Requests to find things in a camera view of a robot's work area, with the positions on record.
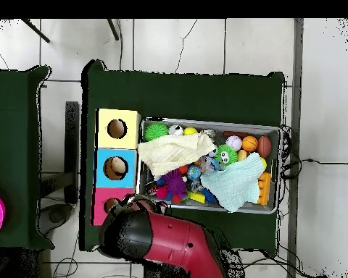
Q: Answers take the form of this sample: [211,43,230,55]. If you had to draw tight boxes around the black tripod leg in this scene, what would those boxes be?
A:
[21,18,50,43]
[107,18,120,41]

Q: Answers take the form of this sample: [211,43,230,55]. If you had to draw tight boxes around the black flat panel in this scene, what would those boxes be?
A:
[65,101,80,205]

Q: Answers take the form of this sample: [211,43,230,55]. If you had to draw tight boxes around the dark green side table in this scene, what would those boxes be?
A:
[0,65,53,250]

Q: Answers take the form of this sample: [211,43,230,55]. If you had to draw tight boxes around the white baseball toy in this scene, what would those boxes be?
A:
[225,135,243,152]

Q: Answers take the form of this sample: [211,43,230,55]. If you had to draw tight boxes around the wooden box three holes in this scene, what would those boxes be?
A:
[92,108,142,227]

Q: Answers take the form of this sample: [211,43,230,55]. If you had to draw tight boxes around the brown rubber ball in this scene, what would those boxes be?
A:
[257,135,273,159]

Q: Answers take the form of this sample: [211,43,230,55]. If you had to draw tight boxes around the green spiky ball with eyes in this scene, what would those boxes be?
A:
[214,144,239,167]

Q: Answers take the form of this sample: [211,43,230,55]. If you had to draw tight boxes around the pale yellow cloth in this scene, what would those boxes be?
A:
[137,132,217,180]

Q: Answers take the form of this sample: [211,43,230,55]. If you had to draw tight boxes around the mint green cloth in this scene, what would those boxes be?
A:
[199,153,268,214]

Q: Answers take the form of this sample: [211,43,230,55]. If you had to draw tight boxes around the purple spiky toy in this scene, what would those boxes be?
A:
[162,170,189,201]

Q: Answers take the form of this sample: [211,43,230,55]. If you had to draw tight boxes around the plain green spiky ball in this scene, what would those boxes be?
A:
[144,122,170,143]

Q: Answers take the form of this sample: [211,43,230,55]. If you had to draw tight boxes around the shallow wire mesh bin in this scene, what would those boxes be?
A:
[136,118,282,215]

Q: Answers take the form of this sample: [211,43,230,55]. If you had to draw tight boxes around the blue globe ball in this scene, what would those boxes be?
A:
[186,164,202,181]

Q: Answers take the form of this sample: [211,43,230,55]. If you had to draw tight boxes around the small silver can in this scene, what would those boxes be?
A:
[168,124,185,138]

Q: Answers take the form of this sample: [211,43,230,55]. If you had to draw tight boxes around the orange basketball toy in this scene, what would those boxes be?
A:
[241,135,260,153]

